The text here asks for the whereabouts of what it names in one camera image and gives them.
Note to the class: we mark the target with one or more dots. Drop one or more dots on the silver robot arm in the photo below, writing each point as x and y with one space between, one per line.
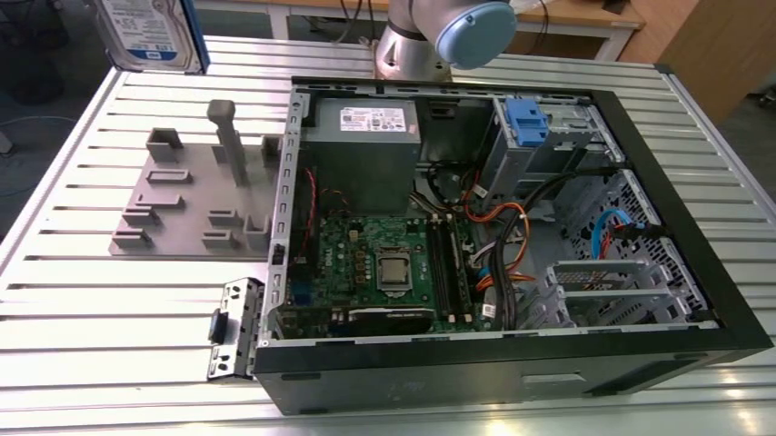
412 54

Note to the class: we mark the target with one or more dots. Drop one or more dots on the grey power supply unit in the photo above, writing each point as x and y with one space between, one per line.
363 172

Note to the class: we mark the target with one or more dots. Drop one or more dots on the black PC case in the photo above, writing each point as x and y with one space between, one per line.
425 377

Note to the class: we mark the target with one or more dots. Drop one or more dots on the silver CPU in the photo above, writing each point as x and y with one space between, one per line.
394 272

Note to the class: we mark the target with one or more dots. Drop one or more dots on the grey parts rack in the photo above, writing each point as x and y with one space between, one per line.
182 227

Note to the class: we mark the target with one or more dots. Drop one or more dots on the green motherboard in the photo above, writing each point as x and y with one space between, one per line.
339 281

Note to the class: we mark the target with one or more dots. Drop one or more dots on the wooden desk white frame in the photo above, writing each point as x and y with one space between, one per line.
595 16

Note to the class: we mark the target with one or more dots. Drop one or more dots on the black graphics card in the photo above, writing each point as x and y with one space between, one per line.
387 318

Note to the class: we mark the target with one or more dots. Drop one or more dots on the metal disk bay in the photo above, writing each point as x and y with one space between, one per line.
612 297

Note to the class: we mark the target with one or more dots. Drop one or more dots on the CPU socket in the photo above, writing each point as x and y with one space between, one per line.
396 294

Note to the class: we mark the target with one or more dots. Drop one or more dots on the black RAM stick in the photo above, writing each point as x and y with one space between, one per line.
460 268

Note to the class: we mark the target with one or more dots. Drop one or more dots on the metal optical drive cage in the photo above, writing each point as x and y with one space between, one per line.
516 168

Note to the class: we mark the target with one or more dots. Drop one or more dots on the brown wooden cabinet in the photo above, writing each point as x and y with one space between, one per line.
715 54

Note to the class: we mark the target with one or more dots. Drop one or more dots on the metal slot latch bracket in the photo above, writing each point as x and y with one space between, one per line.
239 295

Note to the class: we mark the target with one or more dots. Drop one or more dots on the blue drive latch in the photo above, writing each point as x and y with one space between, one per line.
524 122

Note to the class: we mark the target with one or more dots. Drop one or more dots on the hard disk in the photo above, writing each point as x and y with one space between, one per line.
146 41

